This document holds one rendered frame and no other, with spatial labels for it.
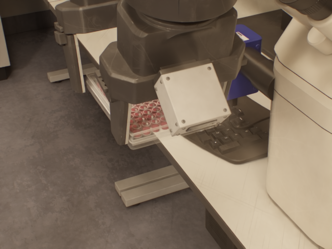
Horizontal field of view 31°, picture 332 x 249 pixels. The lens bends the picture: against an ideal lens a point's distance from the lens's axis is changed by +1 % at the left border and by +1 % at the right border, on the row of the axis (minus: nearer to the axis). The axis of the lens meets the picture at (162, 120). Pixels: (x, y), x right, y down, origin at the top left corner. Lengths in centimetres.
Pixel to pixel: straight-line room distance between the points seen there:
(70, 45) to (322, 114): 31
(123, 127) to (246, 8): 108
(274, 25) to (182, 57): 98
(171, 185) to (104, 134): 48
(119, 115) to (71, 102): 217
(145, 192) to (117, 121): 153
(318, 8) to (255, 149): 40
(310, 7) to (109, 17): 20
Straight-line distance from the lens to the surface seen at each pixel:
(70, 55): 57
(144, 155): 226
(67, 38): 57
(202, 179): 92
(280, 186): 85
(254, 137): 99
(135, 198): 200
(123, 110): 47
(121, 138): 50
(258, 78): 80
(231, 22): 45
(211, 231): 189
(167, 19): 41
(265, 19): 145
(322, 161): 74
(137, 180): 207
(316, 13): 64
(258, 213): 87
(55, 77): 279
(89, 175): 219
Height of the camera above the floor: 132
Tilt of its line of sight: 32 degrees down
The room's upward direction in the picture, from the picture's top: 2 degrees counter-clockwise
